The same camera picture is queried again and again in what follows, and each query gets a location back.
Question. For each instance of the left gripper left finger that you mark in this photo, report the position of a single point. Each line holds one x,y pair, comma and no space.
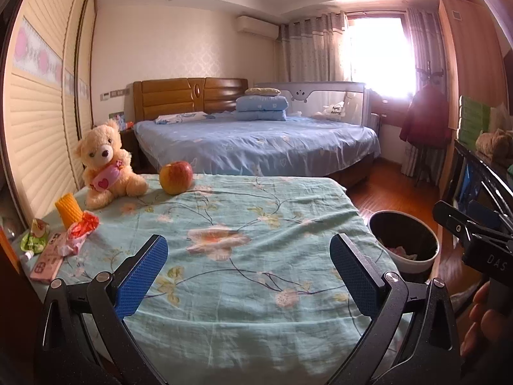
134,277

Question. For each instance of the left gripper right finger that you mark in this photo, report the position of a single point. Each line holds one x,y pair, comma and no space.
359,274

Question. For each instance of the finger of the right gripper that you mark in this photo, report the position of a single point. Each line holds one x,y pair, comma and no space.
464,228
483,215

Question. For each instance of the white tissue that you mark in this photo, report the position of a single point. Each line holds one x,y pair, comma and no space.
401,252

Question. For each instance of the person's right hand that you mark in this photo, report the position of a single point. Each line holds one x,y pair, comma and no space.
488,324

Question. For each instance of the black desk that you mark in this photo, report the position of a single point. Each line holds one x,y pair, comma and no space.
474,177

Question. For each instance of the brown plush toy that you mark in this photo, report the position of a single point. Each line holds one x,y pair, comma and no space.
497,146

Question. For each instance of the red white candy wrapper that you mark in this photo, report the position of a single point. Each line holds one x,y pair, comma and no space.
77,234

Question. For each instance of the green box stack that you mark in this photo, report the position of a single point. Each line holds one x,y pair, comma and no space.
474,119

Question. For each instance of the orange foam cup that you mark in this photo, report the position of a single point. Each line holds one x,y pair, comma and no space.
69,210

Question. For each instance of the dark red hanging coat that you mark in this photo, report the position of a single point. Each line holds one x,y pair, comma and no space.
427,119

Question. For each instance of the red apple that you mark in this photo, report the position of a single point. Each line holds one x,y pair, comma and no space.
176,178

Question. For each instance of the wooden nightstand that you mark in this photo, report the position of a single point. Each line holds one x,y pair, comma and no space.
139,162

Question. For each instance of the cream teddy bear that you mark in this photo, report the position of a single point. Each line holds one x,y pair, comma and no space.
107,167

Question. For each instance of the teal floral bed sheet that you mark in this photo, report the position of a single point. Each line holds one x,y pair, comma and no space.
248,294

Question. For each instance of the green snack packet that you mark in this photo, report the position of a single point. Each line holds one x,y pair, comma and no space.
36,239

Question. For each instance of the blue bed cover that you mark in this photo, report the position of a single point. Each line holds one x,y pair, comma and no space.
222,145

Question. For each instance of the white pillow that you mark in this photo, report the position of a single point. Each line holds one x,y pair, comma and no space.
181,118

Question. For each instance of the framed photo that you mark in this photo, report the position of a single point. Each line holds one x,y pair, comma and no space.
119,119

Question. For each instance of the wooden headboard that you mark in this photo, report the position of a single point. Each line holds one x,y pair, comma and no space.
154,98

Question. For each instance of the cream louvered wardrobe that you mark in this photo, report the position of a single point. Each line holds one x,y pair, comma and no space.
45,100

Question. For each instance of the folded blue quilt stack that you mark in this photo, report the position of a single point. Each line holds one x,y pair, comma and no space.
261,104

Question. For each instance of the grey patterned curtain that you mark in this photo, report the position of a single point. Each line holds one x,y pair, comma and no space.
311,49

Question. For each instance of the white bed guard rail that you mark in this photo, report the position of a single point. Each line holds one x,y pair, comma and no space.
310,98

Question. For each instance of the wall air conditioner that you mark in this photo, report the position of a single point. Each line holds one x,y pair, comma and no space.
260,28

